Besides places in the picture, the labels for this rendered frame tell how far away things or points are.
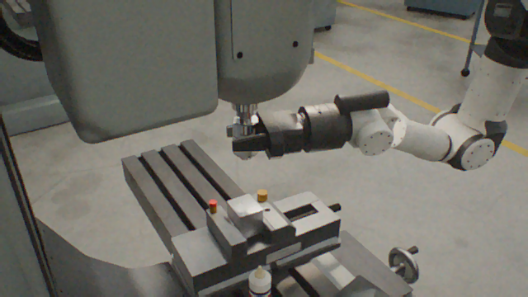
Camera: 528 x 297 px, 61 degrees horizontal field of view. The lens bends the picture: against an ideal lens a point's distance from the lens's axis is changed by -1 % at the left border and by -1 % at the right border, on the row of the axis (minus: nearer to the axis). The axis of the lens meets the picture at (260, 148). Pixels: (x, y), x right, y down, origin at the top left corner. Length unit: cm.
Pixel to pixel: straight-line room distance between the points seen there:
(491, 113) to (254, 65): 54
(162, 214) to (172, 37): 65
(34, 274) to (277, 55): 42
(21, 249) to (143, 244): 190
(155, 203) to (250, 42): 65
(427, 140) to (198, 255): 51
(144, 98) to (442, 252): 212
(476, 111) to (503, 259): 166
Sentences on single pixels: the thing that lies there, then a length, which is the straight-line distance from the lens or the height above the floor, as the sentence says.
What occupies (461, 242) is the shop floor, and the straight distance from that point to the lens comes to 262.
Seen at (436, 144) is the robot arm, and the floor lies 116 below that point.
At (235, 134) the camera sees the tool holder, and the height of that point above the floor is 123.
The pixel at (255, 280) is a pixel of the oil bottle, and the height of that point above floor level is 100.
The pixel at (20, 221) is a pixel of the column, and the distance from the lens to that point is 56.
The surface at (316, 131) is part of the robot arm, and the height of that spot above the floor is 124.
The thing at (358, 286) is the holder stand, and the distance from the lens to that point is 71.
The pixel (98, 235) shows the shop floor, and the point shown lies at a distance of 259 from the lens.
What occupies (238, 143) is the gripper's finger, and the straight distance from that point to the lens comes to 79.
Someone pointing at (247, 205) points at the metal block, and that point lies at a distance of 92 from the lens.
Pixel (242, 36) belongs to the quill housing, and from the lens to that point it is 63.
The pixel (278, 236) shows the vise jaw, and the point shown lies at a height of 101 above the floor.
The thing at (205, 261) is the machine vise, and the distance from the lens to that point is 91.
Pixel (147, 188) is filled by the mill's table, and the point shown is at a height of 92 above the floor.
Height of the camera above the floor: 162
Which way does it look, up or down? 31 degrees down
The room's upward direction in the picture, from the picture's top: straight up
